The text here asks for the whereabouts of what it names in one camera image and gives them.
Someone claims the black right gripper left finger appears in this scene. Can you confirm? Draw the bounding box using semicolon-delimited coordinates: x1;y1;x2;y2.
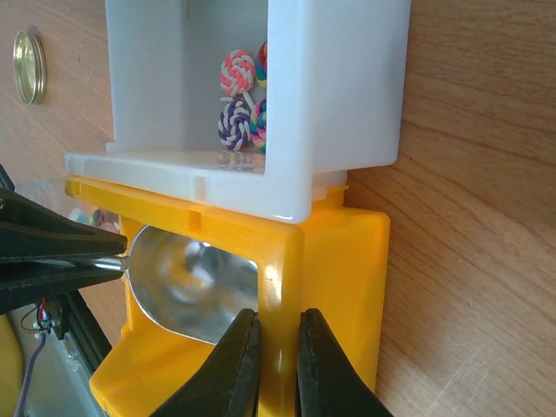
153;308;261;416

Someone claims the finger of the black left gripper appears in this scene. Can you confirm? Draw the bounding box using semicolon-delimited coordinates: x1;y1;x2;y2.
1;189;128;261
1;262;124;314

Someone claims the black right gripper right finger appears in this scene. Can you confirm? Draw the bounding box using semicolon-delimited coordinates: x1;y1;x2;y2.
296;308;392;416

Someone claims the silver metal scoop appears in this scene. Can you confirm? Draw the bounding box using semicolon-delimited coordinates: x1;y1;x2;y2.
91;226;258;345

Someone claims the orange plastic bin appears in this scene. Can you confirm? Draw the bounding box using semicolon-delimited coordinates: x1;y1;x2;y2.
65;176;390;416

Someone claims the gold metal jar lid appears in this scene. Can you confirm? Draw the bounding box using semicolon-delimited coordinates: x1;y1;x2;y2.
12;31;47;106

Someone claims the clear plastic jar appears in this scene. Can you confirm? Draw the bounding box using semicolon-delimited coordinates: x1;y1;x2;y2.
16;178;120;233

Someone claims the yellow plastic object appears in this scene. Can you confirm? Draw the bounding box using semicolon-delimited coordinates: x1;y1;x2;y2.
0;314;23;417

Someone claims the purple white swirl lollipop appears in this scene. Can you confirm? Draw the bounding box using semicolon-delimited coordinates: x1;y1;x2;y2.
217;99;251;151

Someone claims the pink rainbow swirl lollipop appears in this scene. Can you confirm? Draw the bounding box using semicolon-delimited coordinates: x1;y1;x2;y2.
250;99;267;153

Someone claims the pink white swirl lollipop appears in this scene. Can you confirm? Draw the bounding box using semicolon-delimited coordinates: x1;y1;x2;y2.
219;50;255;109

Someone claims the white translucent plastic bin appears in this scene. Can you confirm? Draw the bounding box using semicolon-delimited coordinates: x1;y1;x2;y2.
65;1;411;223

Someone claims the black aluminium frame rail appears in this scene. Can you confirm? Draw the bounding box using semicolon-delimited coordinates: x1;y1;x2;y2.
45;291;112;374

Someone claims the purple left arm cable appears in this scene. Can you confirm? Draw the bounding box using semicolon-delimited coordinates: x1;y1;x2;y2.
15;334;49;417

